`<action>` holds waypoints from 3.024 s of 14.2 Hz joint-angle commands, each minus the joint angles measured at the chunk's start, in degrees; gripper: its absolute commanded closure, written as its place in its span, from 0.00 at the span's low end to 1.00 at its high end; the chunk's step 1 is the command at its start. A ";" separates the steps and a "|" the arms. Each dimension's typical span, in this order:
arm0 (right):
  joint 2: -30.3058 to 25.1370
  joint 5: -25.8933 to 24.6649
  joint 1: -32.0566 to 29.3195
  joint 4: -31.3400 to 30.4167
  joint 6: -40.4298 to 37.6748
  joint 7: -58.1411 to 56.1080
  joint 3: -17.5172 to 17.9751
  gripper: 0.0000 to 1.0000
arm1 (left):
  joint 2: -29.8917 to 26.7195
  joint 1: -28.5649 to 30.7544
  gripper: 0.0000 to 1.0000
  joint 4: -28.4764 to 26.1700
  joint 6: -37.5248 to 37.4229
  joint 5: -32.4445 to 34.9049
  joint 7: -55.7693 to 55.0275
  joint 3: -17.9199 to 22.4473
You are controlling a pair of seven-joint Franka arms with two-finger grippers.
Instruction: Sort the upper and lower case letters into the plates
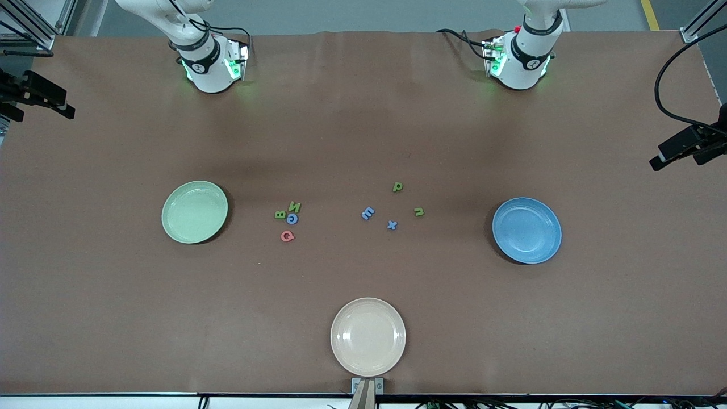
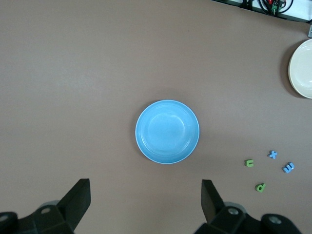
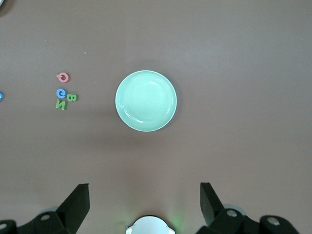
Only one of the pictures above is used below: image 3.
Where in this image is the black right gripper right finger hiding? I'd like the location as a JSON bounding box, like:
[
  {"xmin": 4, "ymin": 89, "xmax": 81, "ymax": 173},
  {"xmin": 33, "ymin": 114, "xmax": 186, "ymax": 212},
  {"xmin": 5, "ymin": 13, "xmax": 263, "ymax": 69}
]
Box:
[{"xmin": 194, "ymin": 182, "xmax": 300, "ymax": 234}]

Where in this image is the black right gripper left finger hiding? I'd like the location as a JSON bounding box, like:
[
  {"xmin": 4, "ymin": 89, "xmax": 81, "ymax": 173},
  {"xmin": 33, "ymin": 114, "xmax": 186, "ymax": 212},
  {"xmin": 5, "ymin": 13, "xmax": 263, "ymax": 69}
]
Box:
[{"xmin": 0, "ymin": 182, "xmax": 91, "ymax": 234}]

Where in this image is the pink foam letter Q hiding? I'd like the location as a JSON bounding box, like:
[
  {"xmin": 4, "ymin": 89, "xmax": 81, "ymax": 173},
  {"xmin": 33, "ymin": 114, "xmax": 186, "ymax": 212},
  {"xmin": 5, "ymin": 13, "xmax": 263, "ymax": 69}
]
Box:
[{"xmin": 56, "ymin": 72, "xmax": 70, "ymax": 83}]

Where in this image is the light green plate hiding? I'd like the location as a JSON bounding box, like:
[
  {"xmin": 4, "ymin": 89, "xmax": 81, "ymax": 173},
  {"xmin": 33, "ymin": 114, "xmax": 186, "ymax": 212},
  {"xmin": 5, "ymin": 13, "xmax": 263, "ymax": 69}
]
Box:
[{"xmin": 115, "ymin": 70, "xmax": 178, "ymax": 132}]

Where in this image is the brown table mat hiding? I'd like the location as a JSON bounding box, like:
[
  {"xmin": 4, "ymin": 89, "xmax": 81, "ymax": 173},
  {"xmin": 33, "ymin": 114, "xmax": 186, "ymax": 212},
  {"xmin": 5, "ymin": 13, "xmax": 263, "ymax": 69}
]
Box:
[{"xmin": 0, "ymin": 0, "xmax": 312, "ymax": 234}]

